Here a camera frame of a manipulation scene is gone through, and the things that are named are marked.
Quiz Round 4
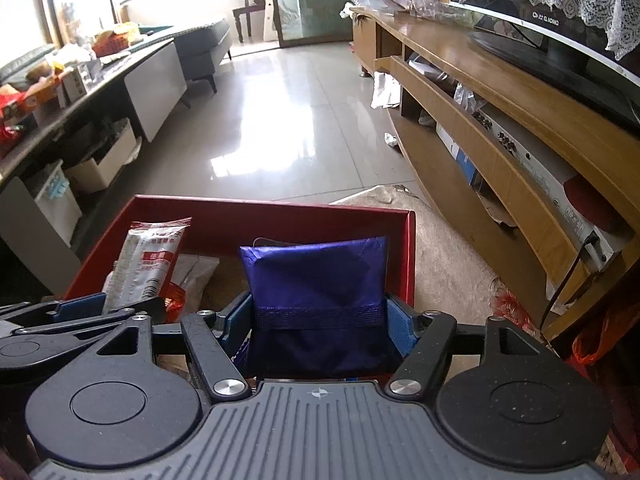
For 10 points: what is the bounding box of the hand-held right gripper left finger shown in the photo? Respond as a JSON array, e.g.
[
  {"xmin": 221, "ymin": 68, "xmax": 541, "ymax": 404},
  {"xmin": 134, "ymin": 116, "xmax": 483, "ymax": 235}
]
[{"xmin": 75, "ymin": 291, "xmax": 254, "ymax": 406}]

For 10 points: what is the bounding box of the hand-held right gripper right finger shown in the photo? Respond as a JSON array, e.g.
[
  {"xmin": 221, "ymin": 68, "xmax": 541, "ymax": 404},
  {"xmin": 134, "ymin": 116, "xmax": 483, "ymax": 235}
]
[{"xmin": 384, "ymin": 295, "xmax": 562, "ymax": 404}]

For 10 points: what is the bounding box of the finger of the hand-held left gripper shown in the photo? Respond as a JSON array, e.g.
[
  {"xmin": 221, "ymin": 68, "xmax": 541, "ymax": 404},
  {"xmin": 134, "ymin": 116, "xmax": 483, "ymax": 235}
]
[
  {"xmin": 0, "ymin": 293, "xmax": 109, "ymax": 332},
  {"xmin": 15, "ymin": 296, "xmax": 167, "ymax": 342}
]

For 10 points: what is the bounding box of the white red snack packet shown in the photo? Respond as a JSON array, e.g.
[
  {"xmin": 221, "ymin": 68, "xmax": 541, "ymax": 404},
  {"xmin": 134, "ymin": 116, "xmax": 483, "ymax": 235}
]
[{"xmin": 102, "ymin": 217, "xmax": 194, "ymax": 312}]

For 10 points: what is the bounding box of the brown paper snack packet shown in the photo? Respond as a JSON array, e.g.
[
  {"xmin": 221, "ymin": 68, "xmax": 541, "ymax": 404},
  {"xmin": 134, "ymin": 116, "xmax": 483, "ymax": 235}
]
[{"xmin": 171, "ymin": 254, "xmax": 221, "ymax": 307}]

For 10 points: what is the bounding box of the purple packet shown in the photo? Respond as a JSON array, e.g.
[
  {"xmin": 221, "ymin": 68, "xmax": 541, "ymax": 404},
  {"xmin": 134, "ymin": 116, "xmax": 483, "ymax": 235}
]
[{"xmin": 238, "ymin": 236, "xmax": 390, "ymax": 380}]

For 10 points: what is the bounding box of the red cardboard box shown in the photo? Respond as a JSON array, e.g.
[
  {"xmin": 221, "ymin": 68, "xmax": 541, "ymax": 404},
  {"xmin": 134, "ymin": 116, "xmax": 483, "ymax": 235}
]
[{"xmin": 62, "ymin": 194, "xmax": 417, "ymax": 323}]

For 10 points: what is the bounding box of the floral tablecloth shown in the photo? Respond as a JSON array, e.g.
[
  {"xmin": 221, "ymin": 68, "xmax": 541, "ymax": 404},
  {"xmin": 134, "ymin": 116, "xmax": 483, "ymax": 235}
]
[{"xmin": 329, "ymin": 185, "xmax": 640, "ymax": 478}]

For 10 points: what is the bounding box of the white storage bin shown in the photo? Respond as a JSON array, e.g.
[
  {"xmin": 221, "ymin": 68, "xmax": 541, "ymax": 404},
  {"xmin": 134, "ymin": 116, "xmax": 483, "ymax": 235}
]
[
  {"xmin": 34, "ymin": 159, "xmax": 84, "ymax": 234},
  {"xmin": 64, "ymin": 119, "xmax": 144, "ymax": 194}
]

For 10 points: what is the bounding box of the blue white box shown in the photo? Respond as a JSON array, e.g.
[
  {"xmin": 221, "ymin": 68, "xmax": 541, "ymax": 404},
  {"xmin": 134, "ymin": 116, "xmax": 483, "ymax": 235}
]
[{"xmin": 435, "ymin": 121, "xmax": 479, "ymax": 187}]

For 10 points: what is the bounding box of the orange plastic bag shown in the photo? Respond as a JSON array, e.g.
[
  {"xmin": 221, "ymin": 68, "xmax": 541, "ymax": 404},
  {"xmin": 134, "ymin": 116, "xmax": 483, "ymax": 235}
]
[{"xmin": 571, "ymin": 304, "xmax": 640, "ymax": 367}]

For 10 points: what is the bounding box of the white media player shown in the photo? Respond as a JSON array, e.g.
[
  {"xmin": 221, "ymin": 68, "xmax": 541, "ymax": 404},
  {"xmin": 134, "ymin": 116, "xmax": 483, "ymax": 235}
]
[{"xmin": 471, "ymin": 104, "xmax": 627, "ymax": 272}]

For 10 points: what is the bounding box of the dark side table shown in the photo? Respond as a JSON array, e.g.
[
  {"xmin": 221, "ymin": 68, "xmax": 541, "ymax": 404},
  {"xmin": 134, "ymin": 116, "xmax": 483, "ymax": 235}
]
[{"xmin": 0, "ymin": 36, "xmax": 189, "ymax": 303}]

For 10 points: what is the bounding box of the small white box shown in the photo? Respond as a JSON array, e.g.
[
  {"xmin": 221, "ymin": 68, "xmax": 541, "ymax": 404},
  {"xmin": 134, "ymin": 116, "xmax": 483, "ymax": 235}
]
[{"xmin": 59, "ymin": 66, "xmax": 92, "ymax": 109}]

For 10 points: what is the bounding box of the dark red round object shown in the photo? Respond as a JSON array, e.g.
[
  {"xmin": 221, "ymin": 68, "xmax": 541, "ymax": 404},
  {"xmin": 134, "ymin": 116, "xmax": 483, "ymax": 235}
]
[{"xmin": 563, "ymin": 174, "xmax": 632, "ymax": 234}]

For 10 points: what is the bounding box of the white paper on floor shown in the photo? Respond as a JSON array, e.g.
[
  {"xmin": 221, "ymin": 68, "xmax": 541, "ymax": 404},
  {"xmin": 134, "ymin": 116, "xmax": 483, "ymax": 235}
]
[{"xmin": 369, "ymin": 70, "xmax": 403, "ymax": 110}]

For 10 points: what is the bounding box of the wooden television cabinet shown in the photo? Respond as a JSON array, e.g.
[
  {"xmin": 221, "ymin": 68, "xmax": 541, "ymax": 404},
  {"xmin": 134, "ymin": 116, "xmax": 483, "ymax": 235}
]
[{"xmin": 349, "ymin": 4, "xmax": 640, "ymax": 343}]

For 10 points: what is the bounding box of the grey sofa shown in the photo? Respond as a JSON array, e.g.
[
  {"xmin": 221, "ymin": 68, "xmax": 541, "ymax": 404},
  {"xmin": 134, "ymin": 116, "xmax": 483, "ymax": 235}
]
[{"xmin": 171, "ymin": 18, "xmax": 234, "ymax": 109}]

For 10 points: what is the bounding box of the television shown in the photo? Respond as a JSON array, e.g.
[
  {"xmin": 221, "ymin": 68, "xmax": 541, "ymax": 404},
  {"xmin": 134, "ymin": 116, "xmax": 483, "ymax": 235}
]
[{"xmin": 446, "ymin": 0, "xmax": 640, "ymax": 137}]

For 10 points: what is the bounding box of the wooden chair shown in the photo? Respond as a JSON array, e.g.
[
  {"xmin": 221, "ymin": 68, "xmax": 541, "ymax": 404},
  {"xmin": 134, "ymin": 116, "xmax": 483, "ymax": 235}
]
[{"xmin": 231, "ymin": 0, "xmax": 272, "ymax": 44}]

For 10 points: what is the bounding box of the sliding glass door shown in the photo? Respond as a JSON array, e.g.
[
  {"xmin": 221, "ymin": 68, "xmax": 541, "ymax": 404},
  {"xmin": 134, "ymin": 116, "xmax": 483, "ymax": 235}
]
[{"xmin": 266, "ymin": 0, "xmax": 357, "ymax": 49}]

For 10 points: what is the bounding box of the black power cable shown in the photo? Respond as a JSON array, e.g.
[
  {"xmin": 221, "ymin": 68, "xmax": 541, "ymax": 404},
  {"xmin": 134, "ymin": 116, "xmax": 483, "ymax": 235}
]
[{"xmin": 539, "ymin": 231, "xmax": 599, "ymax": 332}]

